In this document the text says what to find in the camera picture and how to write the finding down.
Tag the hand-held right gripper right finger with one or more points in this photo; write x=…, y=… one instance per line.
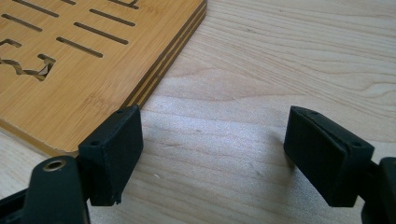
x=327, y=158

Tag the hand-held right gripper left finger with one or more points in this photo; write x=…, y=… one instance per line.
x=112, y=155

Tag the slotted bamboo board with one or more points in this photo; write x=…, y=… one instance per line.
x=165, y=61
x=169, y=62
x=77, y=77

